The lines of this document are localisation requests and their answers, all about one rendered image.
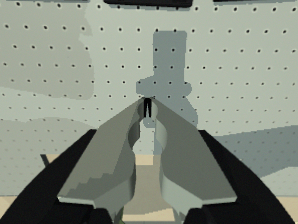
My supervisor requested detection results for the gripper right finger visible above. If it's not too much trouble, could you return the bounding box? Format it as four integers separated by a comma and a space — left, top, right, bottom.
148, 97, 295, 224

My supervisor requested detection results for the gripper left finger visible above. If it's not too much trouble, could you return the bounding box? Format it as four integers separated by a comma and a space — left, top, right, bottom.
0, 97, 148, 224

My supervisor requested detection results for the black flat bar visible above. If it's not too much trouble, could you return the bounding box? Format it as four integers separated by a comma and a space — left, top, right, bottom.
103, 0, 193, 8

